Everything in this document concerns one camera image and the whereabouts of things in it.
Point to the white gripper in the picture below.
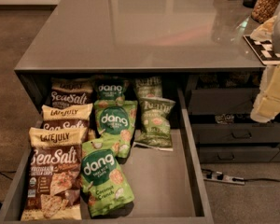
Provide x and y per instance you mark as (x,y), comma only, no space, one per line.
(267,108)

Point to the green jalapeno chip bag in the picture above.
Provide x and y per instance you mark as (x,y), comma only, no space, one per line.
(148,87)
(155,124)

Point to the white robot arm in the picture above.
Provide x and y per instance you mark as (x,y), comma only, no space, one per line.
(276,37)

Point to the open grey top drawer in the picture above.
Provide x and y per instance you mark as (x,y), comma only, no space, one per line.
(168,187)

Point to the middle green Dang bag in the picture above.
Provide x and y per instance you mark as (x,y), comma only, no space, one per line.
(116,124)

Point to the green dang bag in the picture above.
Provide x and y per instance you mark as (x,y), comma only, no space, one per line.
(111,89)
(103,182)
(116,124)

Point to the back green Dang bag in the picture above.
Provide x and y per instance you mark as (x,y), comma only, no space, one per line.
(111,89)

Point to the front green Dang bag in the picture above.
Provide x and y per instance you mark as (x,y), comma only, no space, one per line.
(103,182)

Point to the middle Late July chip bag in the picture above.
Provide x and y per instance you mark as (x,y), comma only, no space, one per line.
(74,116)

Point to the late july chip bag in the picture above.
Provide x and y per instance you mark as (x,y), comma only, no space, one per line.
(67,92)
(54,181)
(74,116)

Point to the back Late July chip bag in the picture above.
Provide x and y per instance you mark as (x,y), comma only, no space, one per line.
(67,92)

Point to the front Late July chip bag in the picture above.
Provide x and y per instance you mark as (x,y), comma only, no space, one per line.
(54,181)

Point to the black white fiducial marker tile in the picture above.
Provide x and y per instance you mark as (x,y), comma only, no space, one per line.
(263,50)

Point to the white power strip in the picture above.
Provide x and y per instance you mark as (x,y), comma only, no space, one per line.
(221,178)

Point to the glass jar of granola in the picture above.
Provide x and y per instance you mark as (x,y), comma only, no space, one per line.
(264,9)

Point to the grey lower drawer with handle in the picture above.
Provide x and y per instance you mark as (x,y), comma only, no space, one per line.
(236,133)

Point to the grey drawer with handle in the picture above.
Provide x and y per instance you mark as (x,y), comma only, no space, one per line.
(236,133)
(238,154)

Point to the grey bottom drawer with handle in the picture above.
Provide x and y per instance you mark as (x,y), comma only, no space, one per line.
(238,154)

